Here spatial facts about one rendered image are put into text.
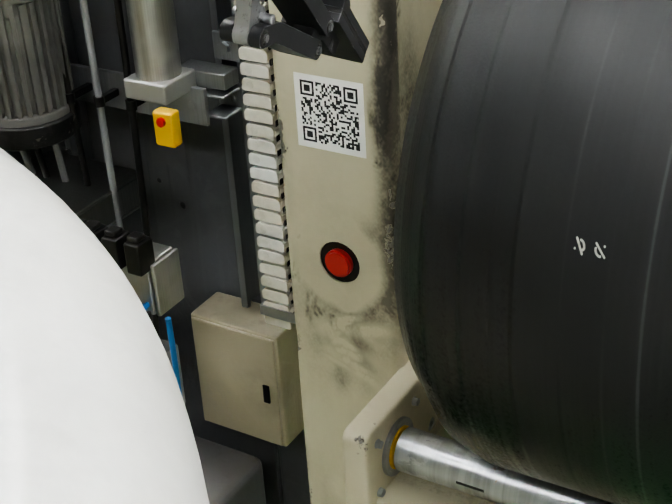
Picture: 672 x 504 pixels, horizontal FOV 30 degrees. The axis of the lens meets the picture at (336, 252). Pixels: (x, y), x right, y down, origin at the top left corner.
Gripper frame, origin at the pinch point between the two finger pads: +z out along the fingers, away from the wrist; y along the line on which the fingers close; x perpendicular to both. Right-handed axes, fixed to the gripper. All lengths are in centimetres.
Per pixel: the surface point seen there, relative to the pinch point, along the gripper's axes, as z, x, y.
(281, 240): 49, -16, 7
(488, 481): 47, 12, 24
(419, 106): 15.9, 2.7, -0.9
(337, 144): 37.2, -9.6, -1.6
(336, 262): 45.6, -8.7, 8.1
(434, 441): 49, 5, 22
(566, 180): 11.5, 15.4, 3.1
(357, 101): 33.5, -7.9, -5.1
